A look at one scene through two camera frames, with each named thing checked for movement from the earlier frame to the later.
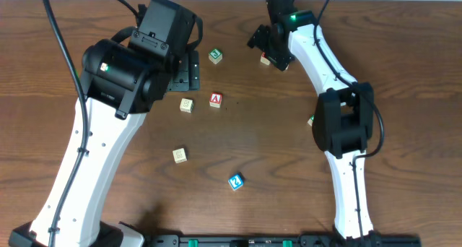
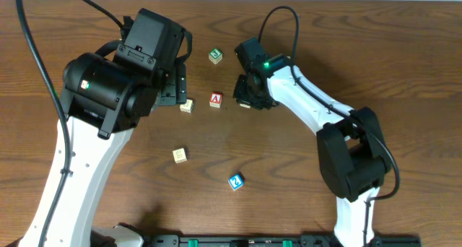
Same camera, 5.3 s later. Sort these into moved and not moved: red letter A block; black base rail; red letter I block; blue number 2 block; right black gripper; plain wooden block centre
Moved: right black gripper; red letter I block
Not moved: blue number 2 block; plain wooden block centre; red letter A block; black base rail
